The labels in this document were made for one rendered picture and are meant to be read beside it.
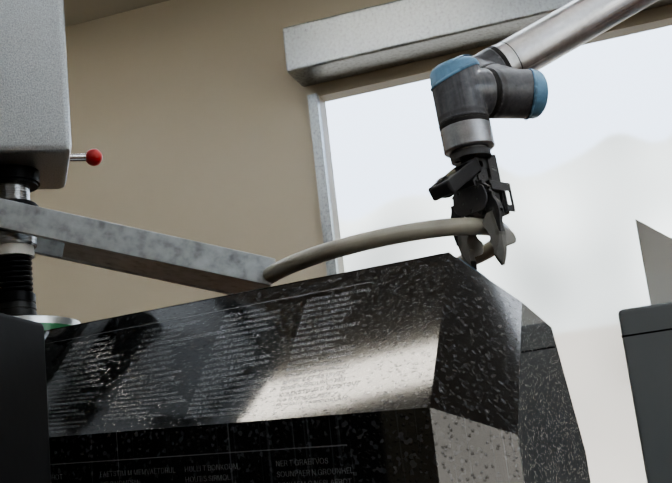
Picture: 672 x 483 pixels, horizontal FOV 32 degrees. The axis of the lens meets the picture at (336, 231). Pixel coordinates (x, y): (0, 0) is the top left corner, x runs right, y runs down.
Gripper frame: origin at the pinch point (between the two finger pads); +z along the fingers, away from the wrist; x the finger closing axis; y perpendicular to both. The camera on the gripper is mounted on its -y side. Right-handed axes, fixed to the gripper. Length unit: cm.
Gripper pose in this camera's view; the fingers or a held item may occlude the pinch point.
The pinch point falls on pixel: (484, 262)
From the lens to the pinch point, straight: 200.3
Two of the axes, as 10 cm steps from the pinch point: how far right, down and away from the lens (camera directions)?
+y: 6.8, 0.8, 7.3
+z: 1.6, 9.6, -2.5
